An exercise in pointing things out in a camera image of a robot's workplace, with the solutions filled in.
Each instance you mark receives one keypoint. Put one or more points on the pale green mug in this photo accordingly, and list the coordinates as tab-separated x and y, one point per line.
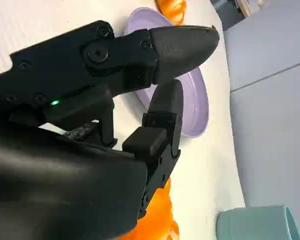
259	225

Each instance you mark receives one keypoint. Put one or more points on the grey-blue partition panel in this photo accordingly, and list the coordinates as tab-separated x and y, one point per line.
277	137
264	50

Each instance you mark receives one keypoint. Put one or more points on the beige wooden board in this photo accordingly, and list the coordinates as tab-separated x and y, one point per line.
249	6

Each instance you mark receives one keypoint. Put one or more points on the orange and white bread roll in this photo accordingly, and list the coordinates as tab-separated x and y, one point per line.
172	12
159	217

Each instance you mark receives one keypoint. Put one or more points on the lilac plate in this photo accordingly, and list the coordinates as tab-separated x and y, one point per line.
194	105

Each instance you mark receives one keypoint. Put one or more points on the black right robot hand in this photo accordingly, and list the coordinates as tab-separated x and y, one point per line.
52	180

